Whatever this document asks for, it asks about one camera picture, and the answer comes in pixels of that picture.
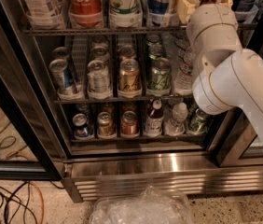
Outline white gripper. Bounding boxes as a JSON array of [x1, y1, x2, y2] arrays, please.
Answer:
[[175, 0, 243, 61]]

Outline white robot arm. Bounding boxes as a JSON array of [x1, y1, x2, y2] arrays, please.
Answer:
[[176, 0, 263, 144]]

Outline water bottle middle shelf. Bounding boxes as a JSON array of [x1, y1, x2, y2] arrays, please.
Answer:
[[174, 48, 196, 95]]

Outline green soda can middle shelf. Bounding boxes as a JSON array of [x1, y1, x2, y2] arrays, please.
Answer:
[[147, 58, 171, 91]]

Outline gold soda can middle shelf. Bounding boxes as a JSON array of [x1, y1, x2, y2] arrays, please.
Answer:
[[118, 59, 140, 92]]

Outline red Coca-Cola can top shelf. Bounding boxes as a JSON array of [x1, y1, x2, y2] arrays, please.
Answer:
[[70, 0, 102, 27]]

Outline green can bottom shelf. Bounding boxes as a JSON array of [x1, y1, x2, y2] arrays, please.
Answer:
[[187, 108, 210, 134]]

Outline water bottle bottom shelf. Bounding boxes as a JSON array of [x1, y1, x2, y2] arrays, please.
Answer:
[[165, 103, 188, 136]]

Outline silver diet cola can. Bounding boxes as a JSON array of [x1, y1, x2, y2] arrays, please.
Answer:
[[87, 60, 110, 93]]

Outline stainless steel fridge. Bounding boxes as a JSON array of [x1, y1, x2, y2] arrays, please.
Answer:
[[0, 0, 263, 202]]

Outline red can bottom shelf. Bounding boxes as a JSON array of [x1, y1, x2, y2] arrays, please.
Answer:
[[121, 111, 138, 135]]

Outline gold can bottom shelf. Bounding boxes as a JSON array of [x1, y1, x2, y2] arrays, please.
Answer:
[[97, 111, 115, 136]]

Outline clear water bottle top shelf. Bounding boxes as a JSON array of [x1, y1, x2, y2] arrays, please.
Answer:
[[24, 0, 66, 30]]

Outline blue Pepsi can middle shelf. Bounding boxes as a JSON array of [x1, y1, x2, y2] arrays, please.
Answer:
[[48, 58, 77, 95]]

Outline blue pepsi can shelf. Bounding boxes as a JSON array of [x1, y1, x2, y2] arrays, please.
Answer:
[[72, 113, 92, 139], [48, 58, 77, 95]]

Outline blue Pepsi can bottom shelf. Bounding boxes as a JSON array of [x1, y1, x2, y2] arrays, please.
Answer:
[[72, 113, 92, 139]]

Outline left glass fridge door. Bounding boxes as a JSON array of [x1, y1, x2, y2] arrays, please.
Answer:
[[0, 51, 61, 181]]

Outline brown juice bottle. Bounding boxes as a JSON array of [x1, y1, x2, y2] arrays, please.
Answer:
[[145, 99, 163, 137]]

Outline clear plastic bag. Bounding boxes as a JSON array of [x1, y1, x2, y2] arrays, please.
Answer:
[[89, 186, 194, 224]]

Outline orange floor cable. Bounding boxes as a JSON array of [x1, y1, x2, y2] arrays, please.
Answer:
[[28, 180, 46, 224]]

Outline black floor cables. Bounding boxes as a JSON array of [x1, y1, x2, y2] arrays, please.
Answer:
[[0, 180, 39, 224]]

